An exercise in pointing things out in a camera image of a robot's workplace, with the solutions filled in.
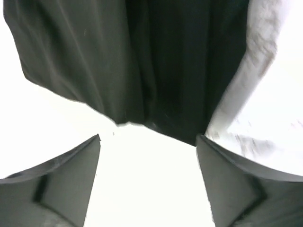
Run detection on black printed t shirt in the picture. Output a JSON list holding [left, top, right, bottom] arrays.
[[3, 0, 249, 145]]

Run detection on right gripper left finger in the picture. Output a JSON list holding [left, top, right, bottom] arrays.
[[0, 135, 100, 227]]

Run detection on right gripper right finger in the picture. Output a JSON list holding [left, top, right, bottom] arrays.
[[196, 135, 303, 227]]

